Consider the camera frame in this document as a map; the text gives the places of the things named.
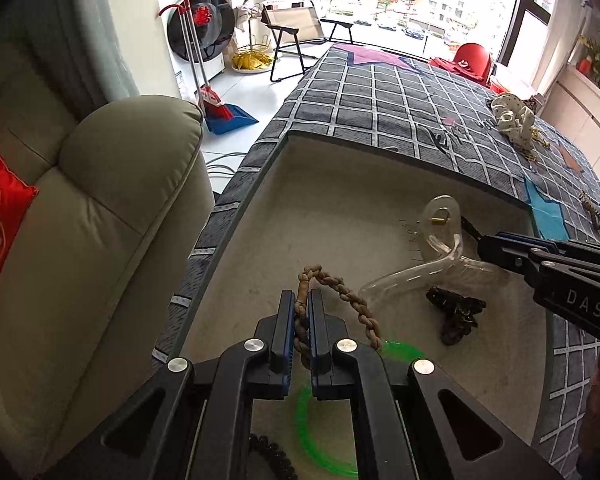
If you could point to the cream polka-dot scrunchie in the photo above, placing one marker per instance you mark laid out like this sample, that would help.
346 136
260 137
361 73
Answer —
510 117

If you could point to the beige sofa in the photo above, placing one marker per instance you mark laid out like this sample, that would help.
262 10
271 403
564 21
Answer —
105 185

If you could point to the beige cabinet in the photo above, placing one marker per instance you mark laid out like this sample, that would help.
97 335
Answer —
580 110

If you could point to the red cushion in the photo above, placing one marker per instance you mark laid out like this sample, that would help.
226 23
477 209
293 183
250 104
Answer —
0 220

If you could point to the blue dustpan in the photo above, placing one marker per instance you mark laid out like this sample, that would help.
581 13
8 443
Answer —
235 117

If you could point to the beige tray mat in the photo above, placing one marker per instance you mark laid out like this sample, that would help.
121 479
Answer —
340 200

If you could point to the folding chair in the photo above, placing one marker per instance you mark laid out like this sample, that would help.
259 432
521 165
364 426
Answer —
292 17

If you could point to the red plastic chair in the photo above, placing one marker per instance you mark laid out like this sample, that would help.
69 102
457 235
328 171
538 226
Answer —
472 57

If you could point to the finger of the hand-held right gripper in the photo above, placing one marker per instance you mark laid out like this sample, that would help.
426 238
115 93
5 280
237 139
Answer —
505 257
530 244

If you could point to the small black hair claw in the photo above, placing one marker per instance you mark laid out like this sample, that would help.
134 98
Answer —
455 310

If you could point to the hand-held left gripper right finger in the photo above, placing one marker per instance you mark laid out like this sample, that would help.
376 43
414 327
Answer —
317 340

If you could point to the grey checked blanket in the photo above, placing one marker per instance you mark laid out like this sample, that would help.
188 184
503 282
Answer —
380 95

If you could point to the flowers in red vase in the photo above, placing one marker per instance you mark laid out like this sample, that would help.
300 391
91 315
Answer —
586 66

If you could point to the white washing machine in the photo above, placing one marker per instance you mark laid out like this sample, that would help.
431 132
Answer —
207 25

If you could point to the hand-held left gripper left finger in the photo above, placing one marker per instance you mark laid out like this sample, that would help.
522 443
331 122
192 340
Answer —
287 335

